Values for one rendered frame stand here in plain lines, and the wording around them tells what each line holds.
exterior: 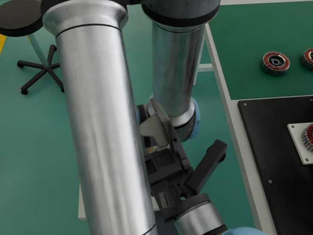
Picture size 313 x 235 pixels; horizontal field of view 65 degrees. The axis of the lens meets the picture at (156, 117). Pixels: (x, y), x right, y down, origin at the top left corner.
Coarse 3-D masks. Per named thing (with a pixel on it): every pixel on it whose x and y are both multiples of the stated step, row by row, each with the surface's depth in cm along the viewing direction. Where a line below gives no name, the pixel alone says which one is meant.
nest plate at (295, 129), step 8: (288, 128) 89; (296, 128) 88; (304, 128) 88; (296, 136) 86; (296, 144) 84; (304, 144) 84; (304, 152) 83; (312, 152) 83; (304, 160) 81; (312, 160) 81
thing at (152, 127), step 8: (152, 104) 46; (160, 104) 46; (160, 112) 45; (152, 120) 45; (160, 120) 45; (168, 120) 44; (144, 128) 44; (152, 128) 45; (160, 128) 45; (152, 136) 45; (160, 136) 45; (160, 144) 45; (168, 144) 45
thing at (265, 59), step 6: (270, 54) 106; (276, 54) 107; (282, 54) 106; (264, 60) 105; (270, 60) 108; (276, 60) 106; (282, 60) 106; (288, 60) 104; (264, 66) 105; (270, 66) 103; (276, 66) 103; (282, 66) 103; (288, 66) 103; (270, 72) 104; (276, 72) 103; (282, 72) 103
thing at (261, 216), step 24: (240, 0) 133; (264, 0) 133; (288, 0) 133; (216, 72) 109; (288, 96) 99; (240, 120) 93; (240, 144) 88; (240, 168) 87; (264, 192) 79; (264, 216) 75
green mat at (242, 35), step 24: (312, 0) 133; (216, 24) 122; (240, 24) 122; (264, 24) 122; (288, 24) 122; (312, 24) 122; (216, 48) 113; (240, 48) 113; (264, 48) 113; (288, 48) 113; (240, 72) 106; (264, 72) 106; (288, 72) 106; (312, 72) 106; (240, 96) 99; (264, 96) 99
